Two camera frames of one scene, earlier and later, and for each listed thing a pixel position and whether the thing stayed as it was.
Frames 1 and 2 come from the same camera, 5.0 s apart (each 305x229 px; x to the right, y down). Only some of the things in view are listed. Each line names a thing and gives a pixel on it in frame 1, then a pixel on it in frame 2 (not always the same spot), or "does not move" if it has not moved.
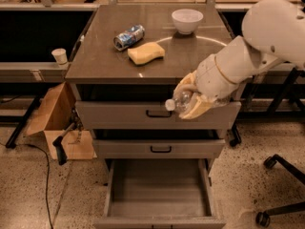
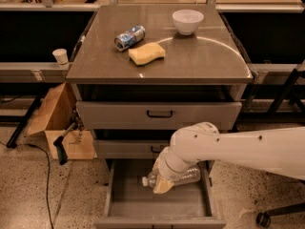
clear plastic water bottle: x=189 y=104 -> x=186 y=177
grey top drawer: x=114 y=115 does not move
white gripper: x=210 y=76 -> x=165 y=170
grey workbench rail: x=32 y=72 does not move
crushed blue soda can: x=126 y=39 does not move
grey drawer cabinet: x=125 y=60 does not move
